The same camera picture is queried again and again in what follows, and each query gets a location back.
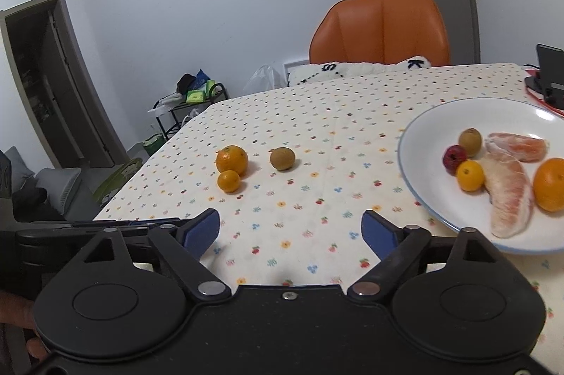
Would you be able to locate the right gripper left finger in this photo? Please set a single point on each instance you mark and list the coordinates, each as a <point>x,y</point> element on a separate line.
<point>181,250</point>

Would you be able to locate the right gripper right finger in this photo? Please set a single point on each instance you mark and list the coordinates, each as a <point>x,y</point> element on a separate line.
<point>399,250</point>

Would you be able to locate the small tangerine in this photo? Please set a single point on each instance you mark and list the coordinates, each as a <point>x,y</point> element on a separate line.
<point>470,176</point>
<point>229,181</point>

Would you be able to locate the large orange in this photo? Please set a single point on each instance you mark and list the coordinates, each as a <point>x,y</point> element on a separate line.
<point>232,158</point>

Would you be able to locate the pink pomelo segment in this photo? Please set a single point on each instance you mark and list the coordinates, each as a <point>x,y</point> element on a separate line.
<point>510,192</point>

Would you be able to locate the brown kiwi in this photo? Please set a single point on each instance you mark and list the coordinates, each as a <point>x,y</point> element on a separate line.
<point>282,159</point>
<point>471,141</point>

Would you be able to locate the person's left hand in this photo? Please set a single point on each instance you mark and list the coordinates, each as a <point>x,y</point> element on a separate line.
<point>18,311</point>

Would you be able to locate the white plate blue rim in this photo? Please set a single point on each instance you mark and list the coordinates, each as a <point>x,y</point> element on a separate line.
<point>420,157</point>

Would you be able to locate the small tangerine in plate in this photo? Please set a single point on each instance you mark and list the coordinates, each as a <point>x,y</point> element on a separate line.
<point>470,176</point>

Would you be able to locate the green paper bag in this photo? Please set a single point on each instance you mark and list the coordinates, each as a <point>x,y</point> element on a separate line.
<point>153,144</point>

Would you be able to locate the red plum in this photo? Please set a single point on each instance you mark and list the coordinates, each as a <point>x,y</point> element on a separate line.
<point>453,157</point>

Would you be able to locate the grey sofa cushion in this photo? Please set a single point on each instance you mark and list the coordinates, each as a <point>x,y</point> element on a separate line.
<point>49,188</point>

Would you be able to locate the floral tablecloth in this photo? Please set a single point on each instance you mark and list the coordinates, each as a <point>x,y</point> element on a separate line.
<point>302,226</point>

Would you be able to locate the black shelf rack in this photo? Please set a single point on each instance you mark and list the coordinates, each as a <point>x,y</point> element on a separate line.
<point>174,110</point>

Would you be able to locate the orange in plate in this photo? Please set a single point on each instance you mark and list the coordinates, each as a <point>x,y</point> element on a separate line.
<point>548,185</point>

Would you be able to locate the pomelo segment in plate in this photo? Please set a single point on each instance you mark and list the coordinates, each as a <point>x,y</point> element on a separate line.
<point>523,148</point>

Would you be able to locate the translucent plastic bag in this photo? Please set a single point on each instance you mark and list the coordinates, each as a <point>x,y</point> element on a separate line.
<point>264,79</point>

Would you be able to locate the white fluffy cushion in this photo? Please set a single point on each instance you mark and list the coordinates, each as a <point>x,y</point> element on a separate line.
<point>313,73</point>

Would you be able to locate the orange leather chair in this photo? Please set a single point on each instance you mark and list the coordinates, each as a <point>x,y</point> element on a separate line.
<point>381,31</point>

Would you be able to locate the black phone stand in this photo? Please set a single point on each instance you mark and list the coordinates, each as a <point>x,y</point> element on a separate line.
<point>547,81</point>

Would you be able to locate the dark doorway frame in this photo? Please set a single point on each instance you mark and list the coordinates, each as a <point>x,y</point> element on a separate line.
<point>55,87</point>

